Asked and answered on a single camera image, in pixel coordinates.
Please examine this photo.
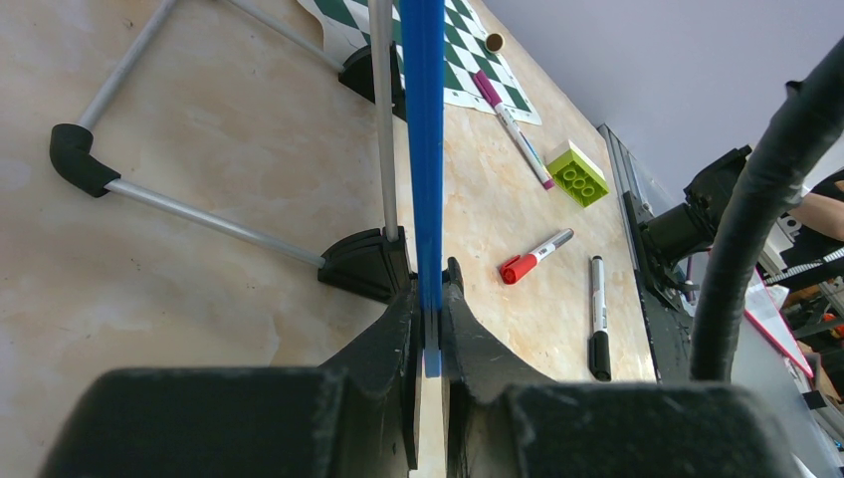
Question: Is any black marker pen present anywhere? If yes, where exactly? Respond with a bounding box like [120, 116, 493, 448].
[587, 256, 611, 381]

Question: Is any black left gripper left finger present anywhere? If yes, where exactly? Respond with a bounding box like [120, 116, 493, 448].
[40, 283, 421, 477]

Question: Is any green white chessboard mat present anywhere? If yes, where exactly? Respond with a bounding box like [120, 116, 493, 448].
[299, 0, 541, 125]

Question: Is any small wooden cylinder piece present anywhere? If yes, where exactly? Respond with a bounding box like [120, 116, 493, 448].
[484, 33, 506, 54]

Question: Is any lime green toy brick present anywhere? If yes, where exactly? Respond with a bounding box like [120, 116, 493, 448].
[545, 140, 609, 208]

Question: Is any red marker pen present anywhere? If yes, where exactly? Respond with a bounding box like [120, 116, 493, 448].
[499, 228, 574, 285]

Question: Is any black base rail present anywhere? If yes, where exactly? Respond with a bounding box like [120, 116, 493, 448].
[622, 191, 705, 383]

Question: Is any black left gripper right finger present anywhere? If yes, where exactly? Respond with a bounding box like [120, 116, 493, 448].
[441, 259, 800, 477]

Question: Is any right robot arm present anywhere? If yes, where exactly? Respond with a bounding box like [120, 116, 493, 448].
[634, 145, 751, 311]

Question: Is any purple marker pen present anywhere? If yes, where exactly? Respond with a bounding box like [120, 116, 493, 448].
[472, 70, 555, 190]

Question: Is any blue framed whiteboard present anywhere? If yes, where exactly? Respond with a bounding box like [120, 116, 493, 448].
[50, 1, 445, 377]

